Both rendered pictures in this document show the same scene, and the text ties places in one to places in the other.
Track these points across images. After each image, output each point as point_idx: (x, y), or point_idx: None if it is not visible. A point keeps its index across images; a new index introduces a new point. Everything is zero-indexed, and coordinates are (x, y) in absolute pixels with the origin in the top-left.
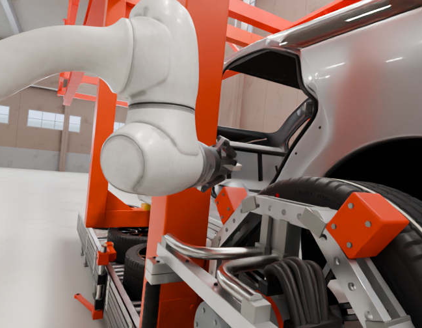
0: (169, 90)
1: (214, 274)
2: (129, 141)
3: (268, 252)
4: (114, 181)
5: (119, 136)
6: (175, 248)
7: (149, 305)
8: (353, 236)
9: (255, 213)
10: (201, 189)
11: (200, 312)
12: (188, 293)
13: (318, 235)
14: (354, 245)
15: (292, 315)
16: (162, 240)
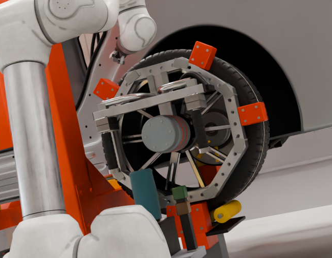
0: (142, 0)
1: (114, 141)
2: (148, 19)
3: (158, 94)
4: (145, 35)
5: (144, 17)
6: (119, 101)
7: (111, 144)
8: (202, 59)
9: (135, 83)
10: (123, 62)
11: (146, 128)
12: (85, 179)
13: (186, 67)
14: (204, 62)
15: (203, 82)
16: (100, 106)
